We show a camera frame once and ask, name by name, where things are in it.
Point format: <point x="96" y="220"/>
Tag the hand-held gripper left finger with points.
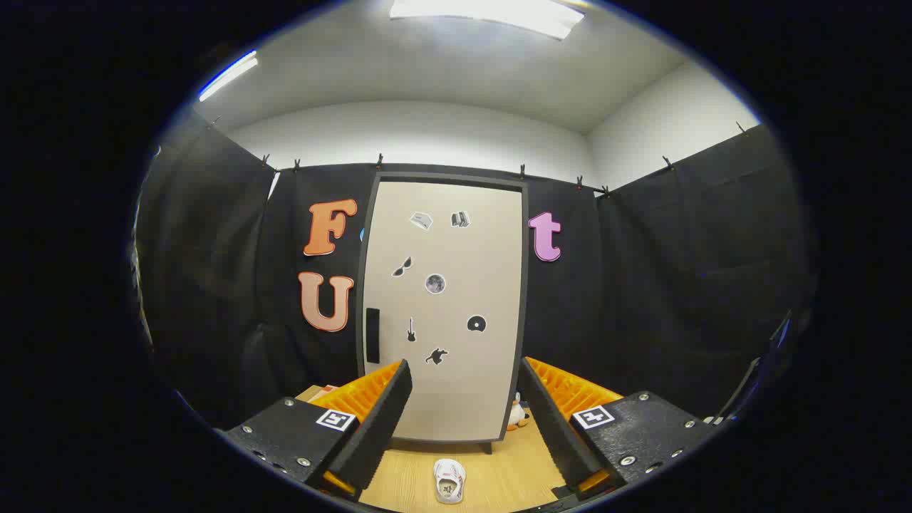
<point x="381" y="420"/>

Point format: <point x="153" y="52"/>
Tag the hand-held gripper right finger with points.
<point x="552" y="427"/>

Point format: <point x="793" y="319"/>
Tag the beige shoe cabinet door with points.
<point x="456" y="385"/>

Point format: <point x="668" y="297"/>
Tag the white canvas shoe red logo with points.
<point x="449" y="479"/>

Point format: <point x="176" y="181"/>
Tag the grey shoe cabinet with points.
<point x="449" y="176"/>

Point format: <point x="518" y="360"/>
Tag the penguin plush toy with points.
<point x="517" y="415"/>

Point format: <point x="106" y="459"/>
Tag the stack of books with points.
<point x="317" y="392"/>

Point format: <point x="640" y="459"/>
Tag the black backdrop cloth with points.
<point x="677" y="285"/>

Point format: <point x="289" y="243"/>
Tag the narrow ceiling light strip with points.
<point x="228" y="75"/>

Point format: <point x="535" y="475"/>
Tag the wide ceiling light panel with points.
<point x="491" y="14"/>

